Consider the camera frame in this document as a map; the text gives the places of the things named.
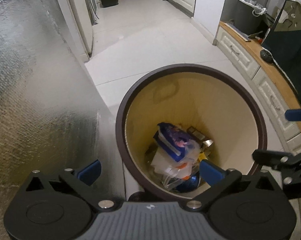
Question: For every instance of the crushed blue can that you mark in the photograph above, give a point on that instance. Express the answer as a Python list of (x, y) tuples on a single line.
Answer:
[(189, 185)]

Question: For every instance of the silver foil table cover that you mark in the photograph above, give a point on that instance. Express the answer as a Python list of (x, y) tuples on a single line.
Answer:
[(51, 114)]

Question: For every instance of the blue purple floral wrapper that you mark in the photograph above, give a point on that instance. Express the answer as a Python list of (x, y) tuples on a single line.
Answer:
[(177, 143)]

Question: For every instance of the black round mouse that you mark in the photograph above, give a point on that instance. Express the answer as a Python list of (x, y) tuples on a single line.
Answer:
[(266, 56)]

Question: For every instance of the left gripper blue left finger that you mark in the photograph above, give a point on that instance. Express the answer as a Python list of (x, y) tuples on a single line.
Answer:
[(80, 182)]

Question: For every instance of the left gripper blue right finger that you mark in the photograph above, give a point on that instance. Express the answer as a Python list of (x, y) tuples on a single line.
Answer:
[(219, 180)]

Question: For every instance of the beige round trash bin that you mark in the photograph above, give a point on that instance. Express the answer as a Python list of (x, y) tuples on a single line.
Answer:
[(202, 103)]

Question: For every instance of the white drawer sideboard wooden top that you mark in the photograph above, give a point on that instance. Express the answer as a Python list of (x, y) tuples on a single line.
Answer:
[(270, 87)]

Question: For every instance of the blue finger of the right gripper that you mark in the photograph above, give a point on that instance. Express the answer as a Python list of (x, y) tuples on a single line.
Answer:
[(293, 115)]

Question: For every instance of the silver refrigerator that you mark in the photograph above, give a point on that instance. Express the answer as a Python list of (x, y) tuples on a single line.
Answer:
[(84, 19)]

